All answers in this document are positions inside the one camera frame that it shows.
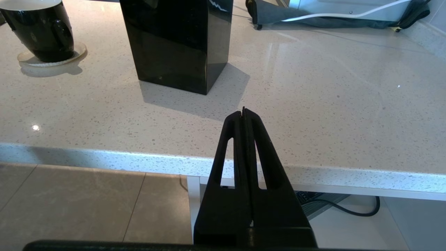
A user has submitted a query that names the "silver microwave oven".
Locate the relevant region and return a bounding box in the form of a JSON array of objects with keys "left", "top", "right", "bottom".
[{"left": 287, "top": 0, "right": 424, "bottom": 21}]

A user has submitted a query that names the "black floor cable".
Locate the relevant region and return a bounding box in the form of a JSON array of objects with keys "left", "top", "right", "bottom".
[{"left": 307, "top": 195, "right": 380, "bottom": 217}]

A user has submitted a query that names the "round clear coaster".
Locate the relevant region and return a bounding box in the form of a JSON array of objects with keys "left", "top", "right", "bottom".
[{"left": 17, "top": 42, "right": 87, "bottom": 68}]

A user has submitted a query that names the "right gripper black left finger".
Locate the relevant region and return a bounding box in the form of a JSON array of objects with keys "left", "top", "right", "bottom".
[{"left": 193, "top": 107, "right": 252, "bottom": 244}]

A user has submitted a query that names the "white power cable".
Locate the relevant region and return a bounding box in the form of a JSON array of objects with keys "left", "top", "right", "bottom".
[{"left": 282, "top": 0, "right": 413, "bottom": 22}]

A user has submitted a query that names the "black mug white inside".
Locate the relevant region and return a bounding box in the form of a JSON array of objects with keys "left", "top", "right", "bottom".
[{"left": 0, "top": 0, "right": 75, "bottom": 63}]

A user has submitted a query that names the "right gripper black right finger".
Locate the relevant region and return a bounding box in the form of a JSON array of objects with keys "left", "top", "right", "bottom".
[{"left": 244, "top": 108, "right": 311, "bottom": 229}]

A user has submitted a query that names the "black power cable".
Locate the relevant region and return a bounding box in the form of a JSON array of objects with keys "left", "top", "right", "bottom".
[{"left": 397, "top": 0, "right": 431, "bottom": 31}]

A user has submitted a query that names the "dark grey cloth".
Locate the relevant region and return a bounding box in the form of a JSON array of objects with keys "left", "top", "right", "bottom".
[{"left": 246, "top": 0, "right": 405, "bottom": 30}]

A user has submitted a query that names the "black tissue box white lid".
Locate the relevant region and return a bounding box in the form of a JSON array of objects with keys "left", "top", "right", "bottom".
[{"left": 119, "top": 0, "right": 234, "bottom": 95}]

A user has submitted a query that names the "black power strip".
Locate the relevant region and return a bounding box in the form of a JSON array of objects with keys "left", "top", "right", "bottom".
[{"left": 294, "top": 191, "right": 349, "bottom": 220}]

